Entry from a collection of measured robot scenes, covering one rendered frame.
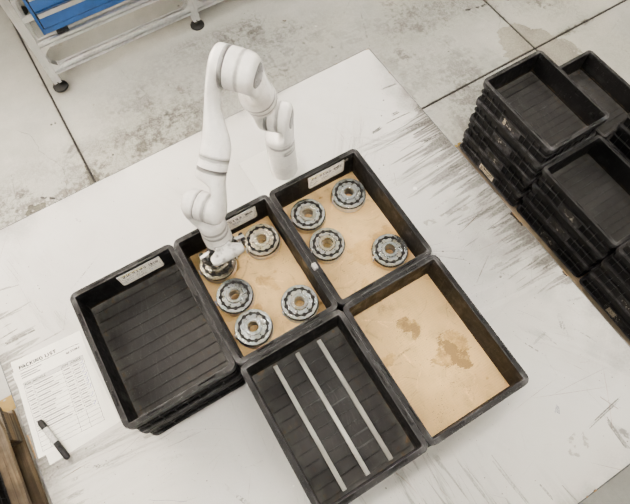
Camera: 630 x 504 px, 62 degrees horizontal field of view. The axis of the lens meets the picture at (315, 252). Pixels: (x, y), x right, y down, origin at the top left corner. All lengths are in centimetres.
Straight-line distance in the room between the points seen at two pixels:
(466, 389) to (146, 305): 90
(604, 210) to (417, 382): 122
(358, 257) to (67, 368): 91
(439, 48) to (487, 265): 174
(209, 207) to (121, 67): 213
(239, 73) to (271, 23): 217
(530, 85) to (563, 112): 18
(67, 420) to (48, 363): 18
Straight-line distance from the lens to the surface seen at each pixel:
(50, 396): 175
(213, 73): 118
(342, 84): 205
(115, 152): 292
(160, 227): 180
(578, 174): 242
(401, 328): 148
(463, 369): 148
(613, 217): 238
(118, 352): 155
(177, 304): 154
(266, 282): 151
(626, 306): 235
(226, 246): 137
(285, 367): 144
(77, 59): 320
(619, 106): 287
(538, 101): 243
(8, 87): 345
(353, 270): 152
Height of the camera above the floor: 224
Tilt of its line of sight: 66 degrees down
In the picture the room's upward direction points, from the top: 3 degrees counter-clockwise
